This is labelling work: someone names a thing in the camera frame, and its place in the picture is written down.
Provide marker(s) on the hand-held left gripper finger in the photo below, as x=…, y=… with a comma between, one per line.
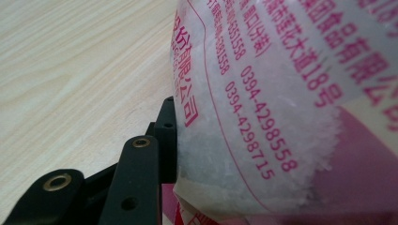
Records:
x=167, y=150

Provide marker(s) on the pink printed plastic bag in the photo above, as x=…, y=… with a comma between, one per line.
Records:
x=266, y=109

